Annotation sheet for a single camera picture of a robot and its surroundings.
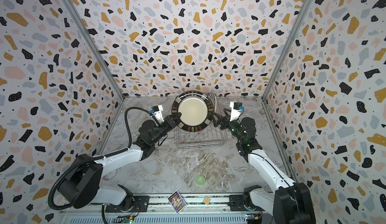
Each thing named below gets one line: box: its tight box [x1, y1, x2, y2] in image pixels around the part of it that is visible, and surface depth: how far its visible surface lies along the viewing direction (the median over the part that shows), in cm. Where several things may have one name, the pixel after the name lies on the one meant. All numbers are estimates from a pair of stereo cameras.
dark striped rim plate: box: [171, 90, 215, 133], surface depth 81 cm
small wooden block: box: [203, 196, 212, 206], surface depth 76 cm
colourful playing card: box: [166, 189, 188, 215], surface depth 75 cm
